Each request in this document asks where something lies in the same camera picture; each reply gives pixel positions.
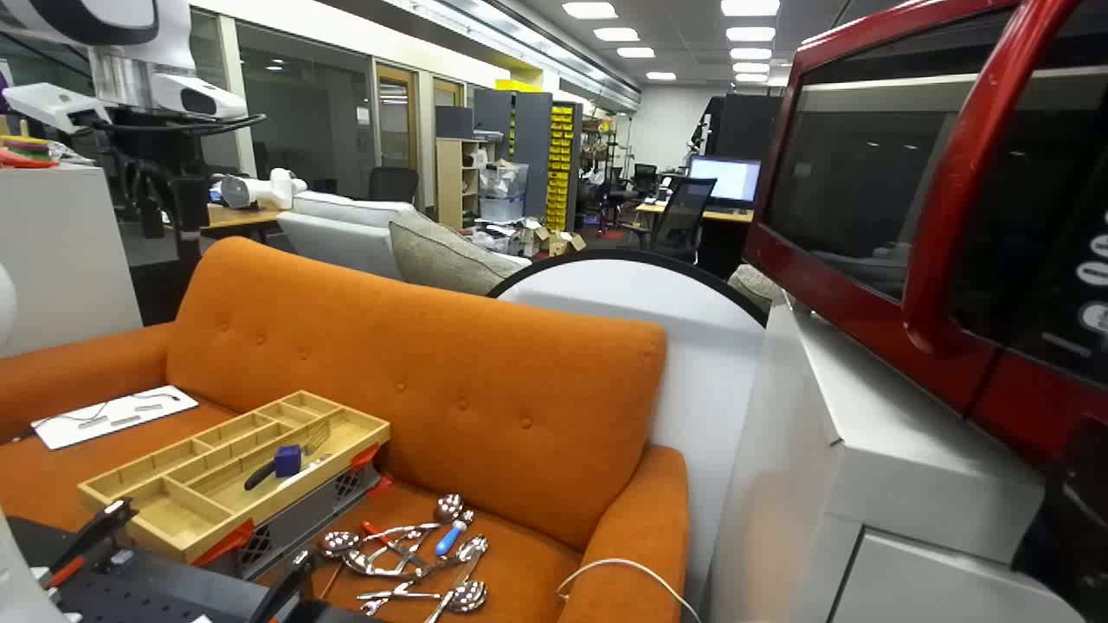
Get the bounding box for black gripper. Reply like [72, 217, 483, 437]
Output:
[115, 109, 269, 223]

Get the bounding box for large silver spoon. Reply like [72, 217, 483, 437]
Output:
[317, 521, 443, 563]

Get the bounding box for white rolls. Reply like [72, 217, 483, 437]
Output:
[212, 165, 309, 214]

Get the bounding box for wooden desk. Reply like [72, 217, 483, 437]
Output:
[202, 205, 292, 239]

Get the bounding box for orange tool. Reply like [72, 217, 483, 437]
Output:
[0, 135, 63, 173]

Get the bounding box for white box cabinet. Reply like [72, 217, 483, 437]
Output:
[0, 160, 145, 359]

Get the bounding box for white couch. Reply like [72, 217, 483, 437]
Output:
[272, 187, 417, 279]

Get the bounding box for wooden shelf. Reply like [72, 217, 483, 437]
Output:
[432, 105, 480, 234]

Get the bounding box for white paper sheet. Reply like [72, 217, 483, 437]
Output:
[26, 379, 202, 452]

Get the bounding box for grey cushion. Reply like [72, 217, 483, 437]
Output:
[383, 217, 532, 298]

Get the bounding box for grey metal cabinet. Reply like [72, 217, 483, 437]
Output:
[471, 86, 552, 228]

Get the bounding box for wooden cutlery tray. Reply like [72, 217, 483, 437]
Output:
[77, 389, 396, 563]

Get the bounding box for orange fabric sofa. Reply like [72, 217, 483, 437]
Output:
[0, 234, 694, 623]

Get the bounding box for yellow and black cabinet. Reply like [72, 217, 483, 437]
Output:
[539, 99, 585, 234]

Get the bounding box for black robot platform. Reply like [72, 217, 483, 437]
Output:
[0, 512, 349, 623]

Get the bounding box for black office chair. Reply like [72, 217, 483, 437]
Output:
[649, 173, 720, 269]

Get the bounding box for computer monitor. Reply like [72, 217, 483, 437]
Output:
[684, 152, 769, 211]

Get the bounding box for round white panel black rim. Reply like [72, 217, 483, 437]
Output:
[492, 243, 773, 603]

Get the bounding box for black clamp handle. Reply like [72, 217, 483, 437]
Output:
[39, 494, 137, 591]

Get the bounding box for orange-handled utensil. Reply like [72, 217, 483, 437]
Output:
[356, 516, 445, 549]

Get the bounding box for blue-handled utensil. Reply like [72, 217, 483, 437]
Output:
[432, 516, 474, 563]

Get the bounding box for white cable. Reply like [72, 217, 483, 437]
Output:
[552, 555, 705, 623]

